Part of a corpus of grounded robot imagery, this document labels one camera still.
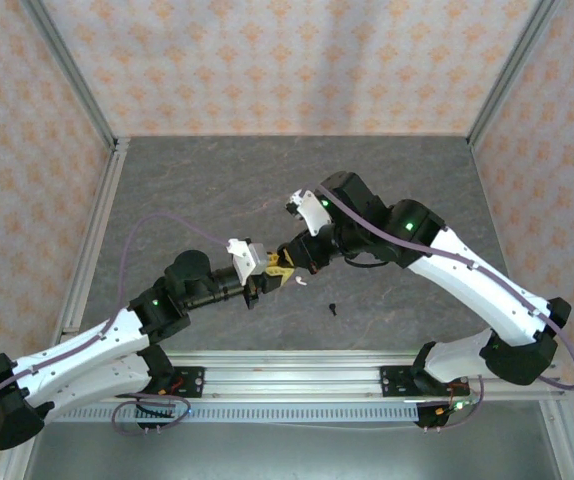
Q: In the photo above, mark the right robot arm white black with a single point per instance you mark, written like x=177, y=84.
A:
x=472, y=295

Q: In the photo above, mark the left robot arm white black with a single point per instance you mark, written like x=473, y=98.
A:
x=77, y=350

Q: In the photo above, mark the grey metal lower panel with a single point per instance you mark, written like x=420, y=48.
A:
x=292, y=455

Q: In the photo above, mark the small green circuit board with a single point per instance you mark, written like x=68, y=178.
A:
x=459, y=404

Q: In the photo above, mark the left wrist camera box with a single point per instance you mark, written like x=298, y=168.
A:
x=249, y=260

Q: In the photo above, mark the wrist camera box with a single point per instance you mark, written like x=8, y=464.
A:
x=249, y=260
x=312, y=212

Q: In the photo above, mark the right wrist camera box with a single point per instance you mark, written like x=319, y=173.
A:
x=312, y=212

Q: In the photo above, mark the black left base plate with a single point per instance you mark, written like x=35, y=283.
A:
x=194, y=382

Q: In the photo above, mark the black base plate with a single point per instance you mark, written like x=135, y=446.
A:
x=392, y=380
x=194, y=382

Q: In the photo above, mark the aluminium mounting rail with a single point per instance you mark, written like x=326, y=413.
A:
x=292, y=380

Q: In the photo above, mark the aluminium side rail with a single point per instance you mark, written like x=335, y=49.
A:
x=108, y=185

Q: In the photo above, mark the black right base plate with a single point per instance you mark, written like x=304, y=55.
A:
x=392, y=380

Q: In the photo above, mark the aluminium corner post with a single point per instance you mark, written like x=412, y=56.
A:
x=514, y=65
x=68, y=65

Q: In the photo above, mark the aluminium frame strut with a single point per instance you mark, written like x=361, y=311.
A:
x=564, y=450
x=12, y=466

